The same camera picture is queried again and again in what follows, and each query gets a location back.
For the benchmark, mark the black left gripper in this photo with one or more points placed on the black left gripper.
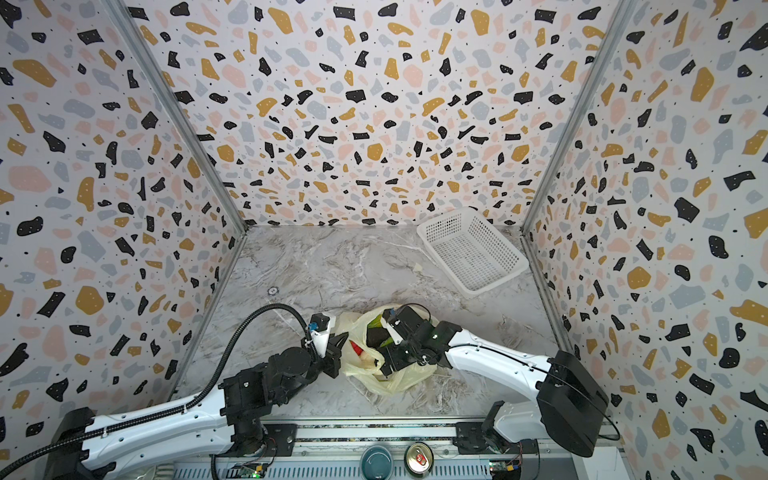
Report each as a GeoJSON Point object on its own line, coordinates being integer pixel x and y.
{"type": "Point", "coordinates": [334, 353]}

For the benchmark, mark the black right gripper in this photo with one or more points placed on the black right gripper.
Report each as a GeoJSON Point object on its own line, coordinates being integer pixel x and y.
{"type": "Point", "coordinates": [399, 346]}

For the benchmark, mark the fruit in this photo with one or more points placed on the fruit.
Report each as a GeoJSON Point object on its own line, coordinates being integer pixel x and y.
{"type": "Point", "coordinates": [359, 351]}

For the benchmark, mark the yellow plastic bag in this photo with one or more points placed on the yellow plastic bag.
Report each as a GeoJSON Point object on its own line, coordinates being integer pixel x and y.
{"type": "Point", "coordinates": [371, 372]}

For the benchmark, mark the white plastic mesh basket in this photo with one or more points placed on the white plastic mesh basket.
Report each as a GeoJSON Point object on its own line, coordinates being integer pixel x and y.
{"type": "Point", "coordinates": [476, 256]}

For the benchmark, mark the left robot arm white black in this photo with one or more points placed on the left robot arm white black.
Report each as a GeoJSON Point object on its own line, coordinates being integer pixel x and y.
{"type": "Point", "coordinates": [227, 420]}

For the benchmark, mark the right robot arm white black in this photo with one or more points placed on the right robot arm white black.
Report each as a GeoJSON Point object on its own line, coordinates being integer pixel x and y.
{"type": "Point", "coordinates": [565, 402]}

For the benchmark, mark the left green circuit board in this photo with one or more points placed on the left green circuit board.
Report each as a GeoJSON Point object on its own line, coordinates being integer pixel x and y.
{"type": "Point", "coordinates": [249, 470]}

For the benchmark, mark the green circuit board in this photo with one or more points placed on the green circuit board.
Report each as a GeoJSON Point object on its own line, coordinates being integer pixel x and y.
{"type": "Point", "coordinates": [505, 469]}
{"type": "Point", "coordinates": [249, 470]}

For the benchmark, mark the metal drink can top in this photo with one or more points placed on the metal drink can top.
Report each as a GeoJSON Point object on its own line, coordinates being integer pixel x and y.
{"type": "Point", "coordinates": [419, 460]}

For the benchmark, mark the teal round cup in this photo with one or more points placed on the teal round cup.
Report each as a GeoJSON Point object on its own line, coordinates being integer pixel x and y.
{"type": "Point", "coordinates": [376, 463]}

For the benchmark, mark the right green circuit board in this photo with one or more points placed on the right green circuit board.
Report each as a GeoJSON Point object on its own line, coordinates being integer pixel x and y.
{"type": "Point", "coordinates": [505, 469]}

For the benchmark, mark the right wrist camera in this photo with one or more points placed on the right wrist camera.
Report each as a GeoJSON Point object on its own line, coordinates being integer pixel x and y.
{"type": "Point", "coordinates": [388, 322]}

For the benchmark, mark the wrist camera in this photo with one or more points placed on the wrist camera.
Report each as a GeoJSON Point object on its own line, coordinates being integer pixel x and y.
{"type": "Point", "coordinates": [320, 327]}
{"type": "Point", "coordinates": [388, 322]}

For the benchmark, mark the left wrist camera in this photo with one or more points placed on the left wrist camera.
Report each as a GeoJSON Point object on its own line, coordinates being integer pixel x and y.
{"type": "Point", "coordinates": [320, 327]}

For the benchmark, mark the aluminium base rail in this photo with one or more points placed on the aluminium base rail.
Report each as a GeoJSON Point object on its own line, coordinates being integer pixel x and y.
{"type": "Point", "coordinates": [331, 448]}

